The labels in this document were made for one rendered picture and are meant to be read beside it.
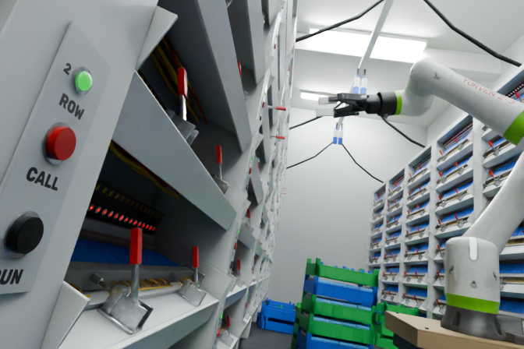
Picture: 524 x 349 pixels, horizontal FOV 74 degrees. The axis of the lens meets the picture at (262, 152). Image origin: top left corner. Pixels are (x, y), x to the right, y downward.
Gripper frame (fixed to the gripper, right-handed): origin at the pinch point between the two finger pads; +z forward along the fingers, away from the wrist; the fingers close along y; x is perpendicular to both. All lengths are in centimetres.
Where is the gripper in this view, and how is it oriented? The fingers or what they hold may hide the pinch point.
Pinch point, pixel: (323, 107)
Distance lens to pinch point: 134.9
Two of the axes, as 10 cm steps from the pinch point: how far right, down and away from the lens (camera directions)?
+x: -0.3, -9.4, 3.3
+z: -10.0, 0.5, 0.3
